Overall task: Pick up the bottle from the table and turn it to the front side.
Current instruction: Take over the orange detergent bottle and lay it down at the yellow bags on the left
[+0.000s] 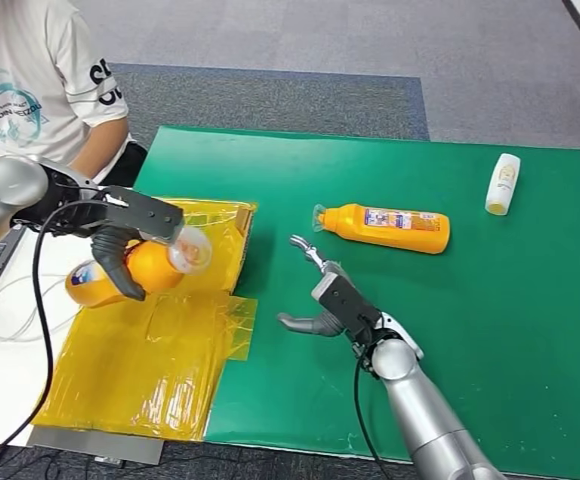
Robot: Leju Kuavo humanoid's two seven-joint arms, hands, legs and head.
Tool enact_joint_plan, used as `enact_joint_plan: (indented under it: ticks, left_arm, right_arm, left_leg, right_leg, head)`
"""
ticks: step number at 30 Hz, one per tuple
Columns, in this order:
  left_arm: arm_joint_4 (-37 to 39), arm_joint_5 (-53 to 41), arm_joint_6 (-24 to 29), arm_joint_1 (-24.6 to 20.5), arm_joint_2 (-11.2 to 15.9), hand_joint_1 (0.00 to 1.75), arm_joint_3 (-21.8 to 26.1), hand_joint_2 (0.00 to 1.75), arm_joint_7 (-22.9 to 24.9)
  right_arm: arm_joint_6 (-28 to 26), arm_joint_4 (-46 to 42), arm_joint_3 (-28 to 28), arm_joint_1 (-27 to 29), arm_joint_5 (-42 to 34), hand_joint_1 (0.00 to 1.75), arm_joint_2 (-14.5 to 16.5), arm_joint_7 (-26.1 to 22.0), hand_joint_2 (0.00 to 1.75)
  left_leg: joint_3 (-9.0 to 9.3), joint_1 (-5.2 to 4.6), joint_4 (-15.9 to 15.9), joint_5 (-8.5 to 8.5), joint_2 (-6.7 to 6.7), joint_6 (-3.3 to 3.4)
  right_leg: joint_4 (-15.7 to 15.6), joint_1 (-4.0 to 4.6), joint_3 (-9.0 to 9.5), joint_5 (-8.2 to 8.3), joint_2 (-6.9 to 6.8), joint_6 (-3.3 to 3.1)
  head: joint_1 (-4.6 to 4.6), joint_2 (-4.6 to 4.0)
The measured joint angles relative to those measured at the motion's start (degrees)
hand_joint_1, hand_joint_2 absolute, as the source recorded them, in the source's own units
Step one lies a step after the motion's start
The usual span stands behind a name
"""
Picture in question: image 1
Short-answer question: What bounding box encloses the person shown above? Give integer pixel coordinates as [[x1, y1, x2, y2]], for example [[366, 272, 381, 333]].
[[0, 0, 148, 189]]

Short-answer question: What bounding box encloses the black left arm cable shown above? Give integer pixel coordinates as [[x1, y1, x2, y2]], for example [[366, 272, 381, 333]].
[[0, 198, 108, 472]]

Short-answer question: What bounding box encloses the flat grey plate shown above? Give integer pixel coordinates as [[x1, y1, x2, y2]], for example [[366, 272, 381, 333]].
[[26, 425, 165, 467]]

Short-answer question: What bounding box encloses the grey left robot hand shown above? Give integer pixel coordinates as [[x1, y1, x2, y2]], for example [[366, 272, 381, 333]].
[[89, 223, 147, 303]]

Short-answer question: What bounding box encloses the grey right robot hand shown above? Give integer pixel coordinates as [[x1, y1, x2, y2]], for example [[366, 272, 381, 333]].
[[276, 235, 356, 339]]

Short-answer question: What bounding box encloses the thin white cable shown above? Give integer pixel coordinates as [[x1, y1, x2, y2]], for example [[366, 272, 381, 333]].
[[0, 274, 79, 344]]

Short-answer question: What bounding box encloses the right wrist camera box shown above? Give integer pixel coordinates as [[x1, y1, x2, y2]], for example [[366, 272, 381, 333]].
[[310, 271, 382, 346]]

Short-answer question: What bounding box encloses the green table mat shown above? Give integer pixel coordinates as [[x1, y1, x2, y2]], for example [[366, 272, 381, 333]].
[[134, 125, 580, 480]]

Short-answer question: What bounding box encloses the yellow plastic wrapped box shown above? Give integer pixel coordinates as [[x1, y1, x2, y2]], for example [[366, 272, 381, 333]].
[[32, 196, 260, 444]]

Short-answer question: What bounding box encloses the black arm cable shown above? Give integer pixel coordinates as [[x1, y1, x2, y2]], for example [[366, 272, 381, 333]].
[[353, 354, 393, 480], [0, 198, 108, 472]]

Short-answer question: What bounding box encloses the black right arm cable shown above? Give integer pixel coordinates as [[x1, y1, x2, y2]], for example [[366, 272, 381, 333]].
[[353, 354, 393, 480]]

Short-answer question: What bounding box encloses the small white lotion bottle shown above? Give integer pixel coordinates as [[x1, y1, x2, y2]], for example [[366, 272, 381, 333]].
[[485, 152, 522, 217]]

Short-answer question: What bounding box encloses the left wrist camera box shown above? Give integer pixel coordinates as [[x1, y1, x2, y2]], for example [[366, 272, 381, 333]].
[[102, 187, 186, 246]]

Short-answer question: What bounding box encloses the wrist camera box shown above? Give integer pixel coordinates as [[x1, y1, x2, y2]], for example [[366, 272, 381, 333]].
[[102, 187, 186, 246], [310, 271, 382, 346]]

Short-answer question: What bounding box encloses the orange detergent bottle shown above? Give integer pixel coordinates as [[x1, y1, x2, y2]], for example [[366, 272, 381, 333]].
[[64, 226, 214, 309], [312, 203, 451, 256]]

